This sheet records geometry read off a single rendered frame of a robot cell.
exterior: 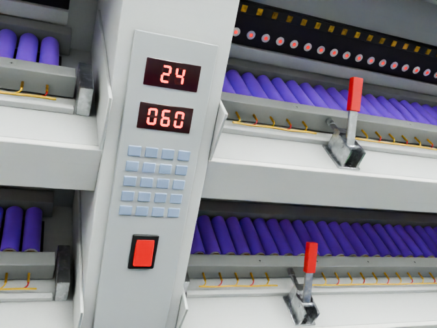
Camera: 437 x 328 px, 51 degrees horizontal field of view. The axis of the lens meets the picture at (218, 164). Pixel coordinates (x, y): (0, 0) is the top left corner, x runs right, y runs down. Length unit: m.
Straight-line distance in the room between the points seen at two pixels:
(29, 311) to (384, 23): 0.59
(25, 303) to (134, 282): 0.12
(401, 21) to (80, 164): 0.52
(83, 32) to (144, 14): 0.20
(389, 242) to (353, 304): 0.14
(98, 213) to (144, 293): 0.09
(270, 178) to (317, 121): 0.11
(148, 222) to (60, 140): 0.10
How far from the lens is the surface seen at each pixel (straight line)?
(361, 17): 0.71
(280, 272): 0.59
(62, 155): 0.39
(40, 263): 0.50
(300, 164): 0.47
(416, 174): 0.57
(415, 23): 0.77
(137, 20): 0.38
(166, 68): 0.38
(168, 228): 0.43
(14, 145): 0.39
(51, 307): 0.50
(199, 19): 0.39
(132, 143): 0.39
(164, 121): 0.39
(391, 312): 0.66
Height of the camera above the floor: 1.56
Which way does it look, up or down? 15 degrees down
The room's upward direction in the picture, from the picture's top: 11 degrees clockwise
